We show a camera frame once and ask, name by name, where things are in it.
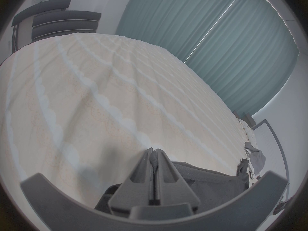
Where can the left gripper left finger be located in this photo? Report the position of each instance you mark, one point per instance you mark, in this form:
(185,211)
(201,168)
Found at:
(127,196)

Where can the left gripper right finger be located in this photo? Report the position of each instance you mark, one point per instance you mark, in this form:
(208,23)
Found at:
(179,194)

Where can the black T-shirt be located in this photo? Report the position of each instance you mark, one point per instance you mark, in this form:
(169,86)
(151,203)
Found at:
(216,184)

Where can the pile of clothes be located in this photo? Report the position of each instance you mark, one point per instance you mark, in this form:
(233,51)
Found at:
(257,160)

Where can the bed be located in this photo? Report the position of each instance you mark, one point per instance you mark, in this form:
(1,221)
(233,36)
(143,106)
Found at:
(84,92)

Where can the white printed pillow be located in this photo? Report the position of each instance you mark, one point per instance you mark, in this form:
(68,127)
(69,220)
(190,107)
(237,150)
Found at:
(249,132)

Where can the grey bedside table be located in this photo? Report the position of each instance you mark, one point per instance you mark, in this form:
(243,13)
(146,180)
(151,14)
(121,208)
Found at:
(245,118)

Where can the blue-green curtain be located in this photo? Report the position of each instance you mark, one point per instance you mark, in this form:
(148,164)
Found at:
(173,20)
(245,56)

